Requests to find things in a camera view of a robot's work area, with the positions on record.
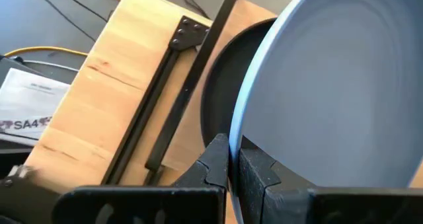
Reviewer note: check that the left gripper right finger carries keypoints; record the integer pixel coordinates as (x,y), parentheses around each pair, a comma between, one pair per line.
(297,204)

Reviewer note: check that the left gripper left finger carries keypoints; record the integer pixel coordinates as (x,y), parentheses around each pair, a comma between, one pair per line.
(165,204)

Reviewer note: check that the light blue-grey plate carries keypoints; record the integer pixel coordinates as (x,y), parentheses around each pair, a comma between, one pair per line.
(330,85)

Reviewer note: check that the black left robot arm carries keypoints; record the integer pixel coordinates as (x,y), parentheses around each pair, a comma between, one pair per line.
(26,201)

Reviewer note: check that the wooden shelf with black legs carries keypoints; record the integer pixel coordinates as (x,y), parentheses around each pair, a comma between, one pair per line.
(197,72)

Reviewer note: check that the white printed paper document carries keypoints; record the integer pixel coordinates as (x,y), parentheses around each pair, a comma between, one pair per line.
(29,98)

